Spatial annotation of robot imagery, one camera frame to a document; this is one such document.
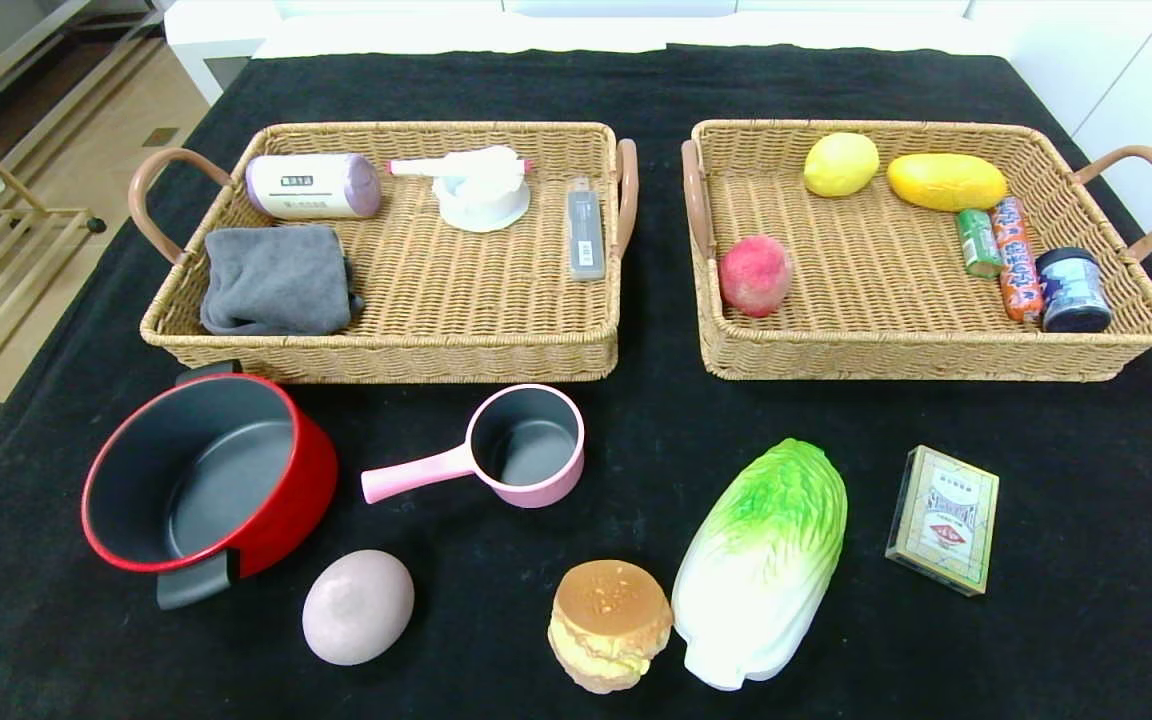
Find toy burger bun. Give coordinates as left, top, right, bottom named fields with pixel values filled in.
left=547, top=559, right=675, bottom=695

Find toy napa cabbage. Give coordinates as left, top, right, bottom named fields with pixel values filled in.
left=671, top=437, right=849, bottom=692

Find playing card box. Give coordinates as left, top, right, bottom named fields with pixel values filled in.
left=884, top=445, right=1001, bottom=597

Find black tablecloth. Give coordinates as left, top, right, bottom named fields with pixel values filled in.
left=0, top=42, right=1152, bottom=720

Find grey slim rectangular case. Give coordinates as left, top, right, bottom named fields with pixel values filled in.
left=566, top=177, right=607, bottom=283

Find pink saucepan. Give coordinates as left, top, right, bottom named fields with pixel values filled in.
left=360, top=383, right=587, bottom=510

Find white cup with brush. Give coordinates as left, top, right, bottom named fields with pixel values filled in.
left=387, top=145, right=534, bottom=234

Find red peach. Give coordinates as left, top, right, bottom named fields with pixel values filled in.
left=718, top=235, right=794, bottom=319

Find grey folded towel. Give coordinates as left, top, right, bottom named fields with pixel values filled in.
left=200, top=225, right=366, bottom=337

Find white purple cylindrical bottle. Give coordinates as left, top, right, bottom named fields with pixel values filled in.
left=244, top=152, right=383, bottom=222

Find yellow lemon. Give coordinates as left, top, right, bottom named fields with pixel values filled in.
left=803, top=132, right=881, bottom=198

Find pale purple egg-shaped taro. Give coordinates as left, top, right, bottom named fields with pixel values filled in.
left=301, top=549, right=416, bottom=667

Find white table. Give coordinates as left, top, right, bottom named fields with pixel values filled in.
left=164, top=0, right=1012, bottom=101

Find yellow mango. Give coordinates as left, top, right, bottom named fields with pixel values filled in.
left=886, top=152, right=1009, bottom=213

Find orange sausage pack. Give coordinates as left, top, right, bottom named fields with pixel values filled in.
left=991, top=196, right=1045, bottom=323

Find dark blue jar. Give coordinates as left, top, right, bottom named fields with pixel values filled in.
left=1035, top=246, right=1113, bottom=334

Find wooden slatted rack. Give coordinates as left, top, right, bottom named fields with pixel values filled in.
left=0, top=150, right=107, bottom=401

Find wicker basket brown handles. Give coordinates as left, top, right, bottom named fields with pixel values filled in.
left=129, top=121, right=639, bottom=385
left=681, top=118, right=1152, bottom=383

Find red pot black handles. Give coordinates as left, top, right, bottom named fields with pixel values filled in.
left=81, top=360, right=340, bottom=611

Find grey metal shelf frame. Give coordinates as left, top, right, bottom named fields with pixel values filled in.
left=0, top=0, right=169, bottom=126

